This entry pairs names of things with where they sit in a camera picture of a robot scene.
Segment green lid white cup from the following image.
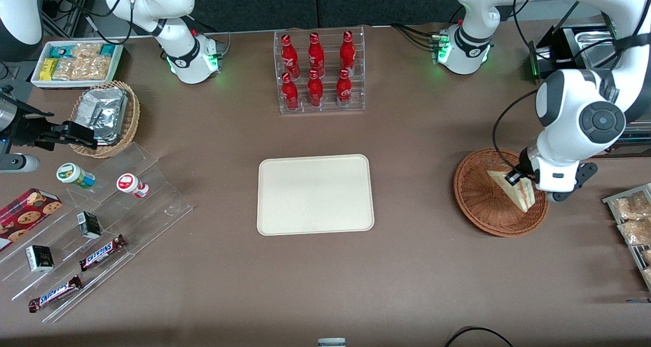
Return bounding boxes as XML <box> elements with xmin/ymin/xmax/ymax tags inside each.
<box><xmin>56</xmin><ymin>162</ymin><xmax>96</xmax><ymax>190</ymax></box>

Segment light wicker basket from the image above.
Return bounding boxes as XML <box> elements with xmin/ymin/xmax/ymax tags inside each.
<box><xmin>69</xmin><ymin>80</ymin><xmax>141</xmax><ymax>158</ymax></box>

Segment dark equipment frame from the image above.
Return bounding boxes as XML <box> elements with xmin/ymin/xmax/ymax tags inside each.
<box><xmin>41</xmin><ymin>0</ymin><xmax>100</xmax><ymax>38</ymax></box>

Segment clear acrylic bottle rack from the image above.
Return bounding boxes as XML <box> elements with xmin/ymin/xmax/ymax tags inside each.
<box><xmin>274</xmin><ymin>25</ymin><xmax>366</xmax><ymax>114</ymax></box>

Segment tray of packaged snacks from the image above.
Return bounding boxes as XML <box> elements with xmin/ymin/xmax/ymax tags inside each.
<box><xmin>602</xmin><ymin>183</ymin><xmax>651</xmax><ymax>292</ymax></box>

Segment clear bag of snacks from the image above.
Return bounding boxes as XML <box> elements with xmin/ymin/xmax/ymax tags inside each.
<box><xmin>618</xmin><ymin>219</ymin><xmax>651</xmax><ymax>246</ymax></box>
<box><xmin>613</xmin><ymin>192</ymin><xmax>651</xmax><ymax>220</ymax></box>

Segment steel food pan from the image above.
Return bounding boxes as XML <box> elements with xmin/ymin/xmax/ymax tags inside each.
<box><xmin>575</xmin><ymin>26</ymin><xmax>618</xmax><ymax>69</ymax></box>

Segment white snack box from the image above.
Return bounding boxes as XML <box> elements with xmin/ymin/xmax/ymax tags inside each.
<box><xmin>31</xmin><ymin>39</ymin><xmax>124</xmax><ymax>90</ymax></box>

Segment brown wicker basket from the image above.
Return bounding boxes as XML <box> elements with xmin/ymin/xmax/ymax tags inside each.
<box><xmin>453</xmin><ymin>148</ymin><xmax>550</xmax><ymax>237</ymax></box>

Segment cream plastic tray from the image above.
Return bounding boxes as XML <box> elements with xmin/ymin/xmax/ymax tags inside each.
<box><xmin>257</xmin><ymin>154</ymin><xmax>375</xmax><ymax>236</ymax></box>

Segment snickers bar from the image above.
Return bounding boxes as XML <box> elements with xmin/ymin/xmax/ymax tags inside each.
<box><xmin>79</xmin><ymin>234</ymin><xmax>128</xmax><ymax>272</ymax></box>
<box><xmin>28</xmin><ymin>275</ymin><xmax>83</xmax><ymax>313</ymax></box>

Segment triangular sandwich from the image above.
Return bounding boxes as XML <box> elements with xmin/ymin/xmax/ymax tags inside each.
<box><xmin>487</xmin><ymin>164</ymin><xmax>536</xmax><ymax>213</ymax></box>

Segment silver foil package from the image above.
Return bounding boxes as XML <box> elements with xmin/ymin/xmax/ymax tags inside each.
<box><xmin>76</xmin><ymin>86</ymin><xmax>128</xmax><ymax>145</ymax></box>

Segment clear bag of crackers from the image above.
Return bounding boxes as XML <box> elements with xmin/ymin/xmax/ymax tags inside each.
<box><xmin>53</xmin><ymin>43</ymin><xmax>113</xmax><ymax>81</ymax></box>

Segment red cola bottle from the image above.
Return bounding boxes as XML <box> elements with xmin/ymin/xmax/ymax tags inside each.
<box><xmin>339</xmin><ymin>30</ymin><xmax>357</xmax><ymax>76</ymax></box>
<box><xmin>336</xmin><ymin>68</ymin><xmax>353</xmax><ymax>108</ymax></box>
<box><xmin>307</xmin><ymin>70</ymin><xmax>324</xmax><ymax>108</ymax></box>
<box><xmin>281</xmin><ymin>34</ymin><xmax>301</xmax><ymax>79</ymax></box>
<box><xmin>307</xmin><ymin>32</ymin><xmax>326</xmax><ymax>78</ymax></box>
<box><xmin>281</xmin><ymin>72</ymin><xmax>300</xmax><ymax>111</ymax></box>

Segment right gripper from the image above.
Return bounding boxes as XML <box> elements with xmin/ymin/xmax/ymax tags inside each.
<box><xmin>0</xmin><ymin>99</ymin><xmax>98</xmax><ymax>151</ymax></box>

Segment black base cables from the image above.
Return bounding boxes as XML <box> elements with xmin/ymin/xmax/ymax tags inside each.
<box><xmin>392</xmin><ymin>24</ymin><xmax>440</xmax><ymax>50</ymax></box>

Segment red lid white cup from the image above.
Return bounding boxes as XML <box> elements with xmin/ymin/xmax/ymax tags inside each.
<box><xmin>116</xmin><ymin>173</ymin><xmax>150</xmax><ymax>199</ymax></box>

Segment red cookie box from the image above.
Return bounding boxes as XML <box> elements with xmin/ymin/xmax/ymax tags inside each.
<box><xmin>0</xmin><ymin>188</ymin><xmax>63</xmax><ymax>252</ymax></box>

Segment black cable loop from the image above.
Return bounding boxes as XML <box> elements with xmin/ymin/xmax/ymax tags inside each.
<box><xmin>444</xmin><ymin>327</ymin><xmax>514</xmax><ymax>347</ymax></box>

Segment black food warmer cabinet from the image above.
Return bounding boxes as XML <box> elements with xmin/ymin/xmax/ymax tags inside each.
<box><xmin>528</xmin><ymin>1</ymin><xmax>651</xmax><ymax>158</ymax></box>

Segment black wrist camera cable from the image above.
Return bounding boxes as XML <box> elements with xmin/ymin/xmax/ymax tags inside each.
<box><xmin>491</xmin><ymin>0</ymin><xmax>631</xmax><ymax>176</ymax></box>

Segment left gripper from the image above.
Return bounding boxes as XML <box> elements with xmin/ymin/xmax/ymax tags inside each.
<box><xmin>506</xmin><ymin>142</ymin><xmax>581</xmax><ymax>193</ymax></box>

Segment clear acrylic stepped stand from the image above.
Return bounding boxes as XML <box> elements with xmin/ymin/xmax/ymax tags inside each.
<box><xmin>0</xmin><ymin>142</ymin><xmax>194</xmax><ymax>323</ymax></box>

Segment small black carton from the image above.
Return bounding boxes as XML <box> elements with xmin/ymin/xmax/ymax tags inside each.
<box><xmin>25</xmin><ymin>245</ymin><xmax>55</xmax><ymax>273</ymax></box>
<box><xmin>76</xmin><ymin>211</ymin><xmax>102</xmax><ymax>239</ymax></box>

